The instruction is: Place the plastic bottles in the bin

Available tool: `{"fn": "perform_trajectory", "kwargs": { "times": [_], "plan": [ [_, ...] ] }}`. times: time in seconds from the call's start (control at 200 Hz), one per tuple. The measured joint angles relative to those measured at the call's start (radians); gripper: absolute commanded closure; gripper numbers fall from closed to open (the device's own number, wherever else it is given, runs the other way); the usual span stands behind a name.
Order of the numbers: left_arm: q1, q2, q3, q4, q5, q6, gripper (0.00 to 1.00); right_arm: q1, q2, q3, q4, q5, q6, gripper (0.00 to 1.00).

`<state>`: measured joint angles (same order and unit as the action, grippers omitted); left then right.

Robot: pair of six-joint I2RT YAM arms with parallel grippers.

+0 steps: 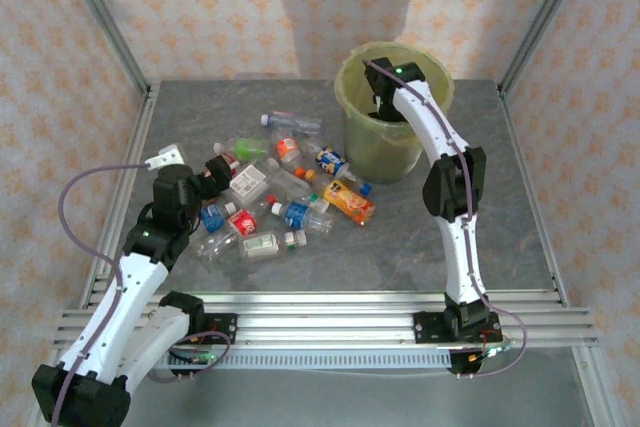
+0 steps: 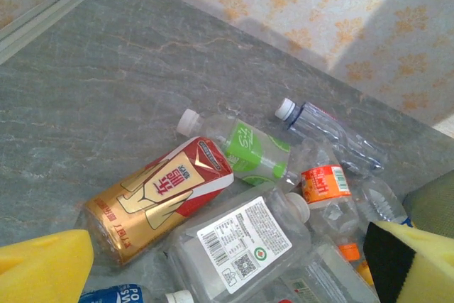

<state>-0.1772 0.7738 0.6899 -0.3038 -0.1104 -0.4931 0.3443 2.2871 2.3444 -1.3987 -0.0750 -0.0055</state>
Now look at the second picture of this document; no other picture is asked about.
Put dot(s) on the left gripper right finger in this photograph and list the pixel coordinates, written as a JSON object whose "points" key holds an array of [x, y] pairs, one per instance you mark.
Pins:
{"points": [[425, 267]]}

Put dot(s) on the red gold label bottle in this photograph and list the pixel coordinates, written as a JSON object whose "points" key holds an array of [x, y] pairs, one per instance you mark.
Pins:
{"points": [[159, 196]]}

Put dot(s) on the clear bottle small green label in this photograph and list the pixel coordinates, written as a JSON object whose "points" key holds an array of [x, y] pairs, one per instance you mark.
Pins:
{"points": [[319, 281]]}

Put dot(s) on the clear bottle white cap bluish neck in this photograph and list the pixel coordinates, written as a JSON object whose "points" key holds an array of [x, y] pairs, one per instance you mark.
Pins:
{"points": [[319, 122]]}

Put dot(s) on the square clear bottle white label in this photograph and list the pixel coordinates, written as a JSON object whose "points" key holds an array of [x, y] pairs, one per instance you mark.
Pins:
{"points": [[241, 242]]}

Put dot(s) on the aluminium side rail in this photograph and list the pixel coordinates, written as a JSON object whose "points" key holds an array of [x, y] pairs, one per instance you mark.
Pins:
{"points": [[42, 19]]}

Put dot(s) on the bin with yellow-green liner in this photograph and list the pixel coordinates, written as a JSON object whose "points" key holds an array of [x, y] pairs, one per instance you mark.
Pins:
{"points": [[436, 200]]}

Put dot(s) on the blue label bottle white cap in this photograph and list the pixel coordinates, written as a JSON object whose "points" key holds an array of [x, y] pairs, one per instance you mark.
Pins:
{"points": [[113, 296]]}

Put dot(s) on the clear ribbed plastic bottle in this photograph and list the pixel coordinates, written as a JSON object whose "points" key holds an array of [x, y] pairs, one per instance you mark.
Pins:
{"points": [[379, 200]]}

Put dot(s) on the orange juice bottle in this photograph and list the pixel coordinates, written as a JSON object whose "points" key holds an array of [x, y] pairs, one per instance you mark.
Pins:
{"points": [[364, 271]]}

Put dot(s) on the bright green label bottle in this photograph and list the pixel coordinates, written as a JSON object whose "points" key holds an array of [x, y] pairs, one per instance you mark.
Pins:
{"points": [[248, 154]]}

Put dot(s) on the orange label bottle orange cap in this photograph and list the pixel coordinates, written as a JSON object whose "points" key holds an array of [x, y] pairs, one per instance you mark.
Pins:
{"points": [[324, 184]]}

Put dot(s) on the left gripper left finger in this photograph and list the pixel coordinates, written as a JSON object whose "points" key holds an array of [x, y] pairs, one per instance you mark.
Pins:
{"points": [[39, 271]]}

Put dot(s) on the white capped clear bottle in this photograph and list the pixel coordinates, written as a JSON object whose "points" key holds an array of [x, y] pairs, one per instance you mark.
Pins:
{"points": [[179, 297]]}

